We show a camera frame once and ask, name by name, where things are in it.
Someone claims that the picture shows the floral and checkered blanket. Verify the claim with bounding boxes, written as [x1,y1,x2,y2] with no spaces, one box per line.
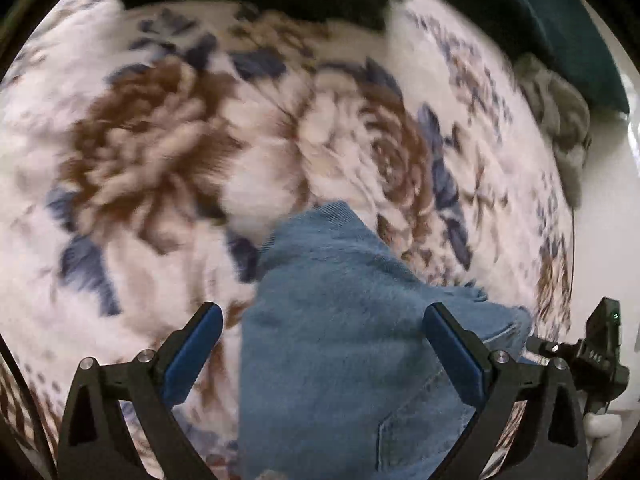
[0,0,576,480]

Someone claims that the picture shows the grey cloth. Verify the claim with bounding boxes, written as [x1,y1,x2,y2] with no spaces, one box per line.
[514,52,594,207]

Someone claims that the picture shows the blue denim pants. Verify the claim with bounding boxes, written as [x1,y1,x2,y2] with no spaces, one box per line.
[237,201,536,480]

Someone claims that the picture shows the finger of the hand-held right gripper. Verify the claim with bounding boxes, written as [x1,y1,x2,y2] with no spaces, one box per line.
[525,335,583,362]

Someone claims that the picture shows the dark teal cloth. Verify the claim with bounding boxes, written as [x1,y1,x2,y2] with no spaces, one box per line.
[419,0,631,116]

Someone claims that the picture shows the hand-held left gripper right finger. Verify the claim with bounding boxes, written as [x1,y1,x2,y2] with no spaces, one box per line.
[422,302,588,480]

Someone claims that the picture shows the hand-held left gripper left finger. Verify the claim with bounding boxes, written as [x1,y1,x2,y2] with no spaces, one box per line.
[57,302,224,480]

